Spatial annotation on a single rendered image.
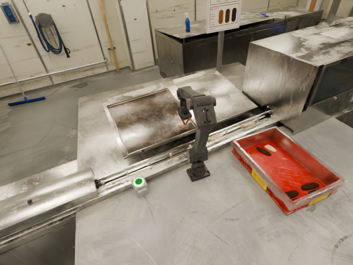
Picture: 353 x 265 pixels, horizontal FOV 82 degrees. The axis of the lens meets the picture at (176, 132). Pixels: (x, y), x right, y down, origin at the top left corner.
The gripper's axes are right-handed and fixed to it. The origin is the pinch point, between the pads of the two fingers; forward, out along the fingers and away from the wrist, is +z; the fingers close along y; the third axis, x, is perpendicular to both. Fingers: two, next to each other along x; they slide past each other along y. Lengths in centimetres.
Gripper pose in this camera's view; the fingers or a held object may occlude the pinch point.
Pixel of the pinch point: (184, 121)
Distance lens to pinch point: 136.1
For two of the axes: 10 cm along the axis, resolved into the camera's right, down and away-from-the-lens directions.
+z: 0.0, 6.8, 7.4
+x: 9.2, -2.9, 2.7
